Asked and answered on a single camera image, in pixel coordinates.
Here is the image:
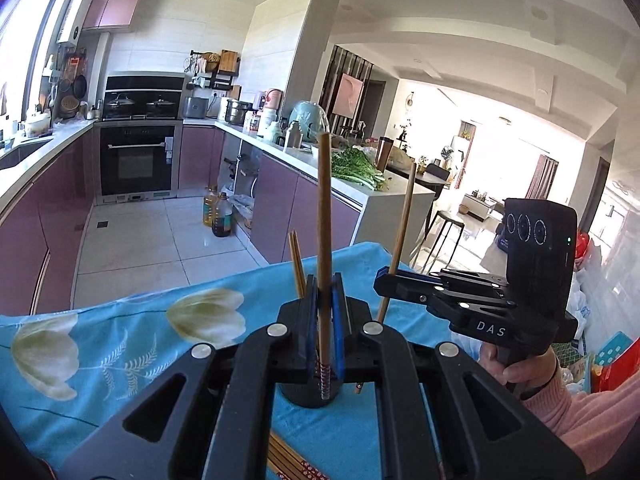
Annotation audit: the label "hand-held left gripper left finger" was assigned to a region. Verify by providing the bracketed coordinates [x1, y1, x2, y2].
[57, 272, 321, 480]

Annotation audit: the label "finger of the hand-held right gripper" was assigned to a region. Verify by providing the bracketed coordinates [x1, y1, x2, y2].
[378, 266, 507, 292]
[374, 273, 519, 330]

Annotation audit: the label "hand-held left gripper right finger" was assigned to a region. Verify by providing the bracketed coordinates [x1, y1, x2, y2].
[330, 272, 586, 480]

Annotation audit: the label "bundle of brown chopsticks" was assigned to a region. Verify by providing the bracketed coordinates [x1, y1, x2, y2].
[288, 230, 307, 298]

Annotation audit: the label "black mesh utensil holder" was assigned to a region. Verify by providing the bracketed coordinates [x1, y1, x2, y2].
[278, 350, 346, 409]

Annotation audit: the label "person's right forearm pink sleeve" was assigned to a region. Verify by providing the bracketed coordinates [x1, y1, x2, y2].
[520, 360, 640, 476]

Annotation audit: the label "hanging pans and utensils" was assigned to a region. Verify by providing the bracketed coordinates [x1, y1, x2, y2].
[50, 46, 90, 117]

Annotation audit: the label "person's right hand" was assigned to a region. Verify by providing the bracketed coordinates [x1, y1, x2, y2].
[477, 342, 559, 402]

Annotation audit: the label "red plastic bags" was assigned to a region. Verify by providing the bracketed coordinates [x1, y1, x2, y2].
[574, 229, 608, 281]

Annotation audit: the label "black bar stool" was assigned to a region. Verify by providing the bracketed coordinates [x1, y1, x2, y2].
[424, 209, 467, 270]

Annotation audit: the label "pink island cabinets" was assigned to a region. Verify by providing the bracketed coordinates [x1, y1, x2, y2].
[249, 151, 362, 264]

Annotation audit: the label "green leafy vegetables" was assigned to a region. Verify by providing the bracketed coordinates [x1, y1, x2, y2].
[331, 147, 390, 192]

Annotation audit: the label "dark oil bottle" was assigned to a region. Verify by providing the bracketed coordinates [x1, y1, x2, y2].
[211, 192, 235, 238]

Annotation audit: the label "brown tumbler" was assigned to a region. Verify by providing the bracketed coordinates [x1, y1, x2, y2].
[375, 135, 396, 172]

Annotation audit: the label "yellow oil bottle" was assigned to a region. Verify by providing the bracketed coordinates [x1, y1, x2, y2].
[202, 187, 221, 229]

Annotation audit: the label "steel thermos flask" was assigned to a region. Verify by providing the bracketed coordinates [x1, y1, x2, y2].
[284, 120, 304, 151]

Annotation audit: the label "blue floral tablecloth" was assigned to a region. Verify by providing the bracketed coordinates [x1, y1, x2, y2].
[0, 241, 483, 480]

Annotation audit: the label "large steel stockpot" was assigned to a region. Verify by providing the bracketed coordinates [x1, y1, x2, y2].
[224, 99, 254, 125]

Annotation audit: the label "built-in black oven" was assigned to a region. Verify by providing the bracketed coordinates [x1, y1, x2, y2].
[98, 122, 183, 200]

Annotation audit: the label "steel countertop appliance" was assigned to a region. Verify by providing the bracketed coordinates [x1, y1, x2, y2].
[183, 95, 209, 119]

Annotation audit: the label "long pink base cabinets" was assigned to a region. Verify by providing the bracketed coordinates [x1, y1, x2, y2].
[0, 125, 97, 317]

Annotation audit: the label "black stove hood unit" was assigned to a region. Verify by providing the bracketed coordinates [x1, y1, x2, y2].
[103, 74, 187, 122]

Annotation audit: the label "dark brown wooden rim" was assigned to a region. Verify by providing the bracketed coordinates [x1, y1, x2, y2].
[0, 400, 57, 480]

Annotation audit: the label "white water heater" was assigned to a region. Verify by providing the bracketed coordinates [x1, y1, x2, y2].
[56, 0, 94, 44]

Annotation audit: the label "kitchen window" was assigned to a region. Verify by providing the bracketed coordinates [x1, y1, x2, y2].
[0, 0, 65, 113]

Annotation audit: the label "pink wall picture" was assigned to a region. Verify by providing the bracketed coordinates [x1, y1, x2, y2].
[333, 72, 365, 116]

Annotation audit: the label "black wall rack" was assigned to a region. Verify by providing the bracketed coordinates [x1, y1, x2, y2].
[189, 49, 241, 92]

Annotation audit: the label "pink wall cabinet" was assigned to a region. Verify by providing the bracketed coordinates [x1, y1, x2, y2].
[82, 0, 148, 32]

